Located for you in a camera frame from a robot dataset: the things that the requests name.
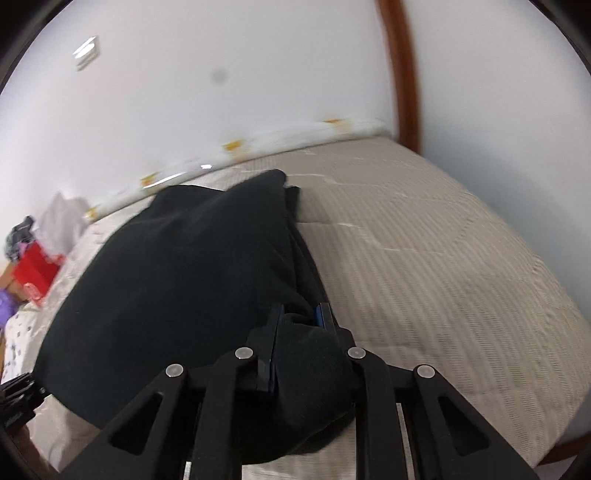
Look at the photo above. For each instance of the white roll with yellow print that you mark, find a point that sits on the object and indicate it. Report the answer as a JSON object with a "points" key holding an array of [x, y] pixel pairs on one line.
{"points": [[234, 152]]}

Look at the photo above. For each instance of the orange wooden side table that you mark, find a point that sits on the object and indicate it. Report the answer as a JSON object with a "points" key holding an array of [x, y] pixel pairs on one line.
{"points": [[11, 285]]}

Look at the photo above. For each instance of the red paper shopping bag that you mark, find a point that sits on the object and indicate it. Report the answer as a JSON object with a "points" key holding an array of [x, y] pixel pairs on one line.
{"points": [[35, 272]]}

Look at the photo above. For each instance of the black sweatshirt with white print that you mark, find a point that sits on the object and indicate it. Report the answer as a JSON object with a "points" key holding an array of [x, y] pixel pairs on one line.
{"points": [[185, 281]]}

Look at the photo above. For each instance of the white wall light switch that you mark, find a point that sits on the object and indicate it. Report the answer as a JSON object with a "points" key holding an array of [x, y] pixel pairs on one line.
{"points": [[88, 51]]}

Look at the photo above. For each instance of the purple item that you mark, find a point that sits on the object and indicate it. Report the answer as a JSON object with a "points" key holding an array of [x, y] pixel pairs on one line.
{"points": [[8, 307]]}

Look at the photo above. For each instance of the plaid dark clothing pile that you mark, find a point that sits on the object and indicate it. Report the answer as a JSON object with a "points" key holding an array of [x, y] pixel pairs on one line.
{"points": [[19, 239]]}

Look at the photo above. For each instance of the white plastic shopping bag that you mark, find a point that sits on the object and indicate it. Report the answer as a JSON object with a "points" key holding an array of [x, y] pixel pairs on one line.
{"points": [[61, 225]]}

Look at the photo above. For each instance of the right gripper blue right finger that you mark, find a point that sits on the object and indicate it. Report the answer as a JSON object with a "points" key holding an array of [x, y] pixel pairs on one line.
{"points": [[326, 320]]}

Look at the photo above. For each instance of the brown wooden door frame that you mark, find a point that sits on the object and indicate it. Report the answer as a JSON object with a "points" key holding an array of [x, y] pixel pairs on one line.
{"points": [[401, 51]]}

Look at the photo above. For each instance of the striped quilted mattress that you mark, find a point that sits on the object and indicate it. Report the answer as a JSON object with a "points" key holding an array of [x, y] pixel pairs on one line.
{"points": [[422, 271]]}

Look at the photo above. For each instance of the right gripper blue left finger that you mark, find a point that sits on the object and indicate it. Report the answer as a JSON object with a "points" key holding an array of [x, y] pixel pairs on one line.
{"points": [[262, 341]]}

